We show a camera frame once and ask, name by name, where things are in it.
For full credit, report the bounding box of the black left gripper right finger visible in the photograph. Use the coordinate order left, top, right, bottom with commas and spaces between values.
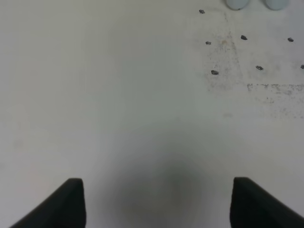
229, 177, 304, 228

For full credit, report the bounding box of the left light blue teacup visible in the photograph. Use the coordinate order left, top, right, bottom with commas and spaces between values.
225, 0, 249, 10

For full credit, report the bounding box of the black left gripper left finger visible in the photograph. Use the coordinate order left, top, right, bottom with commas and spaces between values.
12, 178, 86, 228

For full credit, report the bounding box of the right light blue teacup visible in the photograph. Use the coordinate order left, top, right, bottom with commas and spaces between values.
264, 0, 289, 10

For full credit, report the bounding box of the light blue teacup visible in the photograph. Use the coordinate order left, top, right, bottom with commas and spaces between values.
225, 0, 249, 10
264, 0, 289, 10

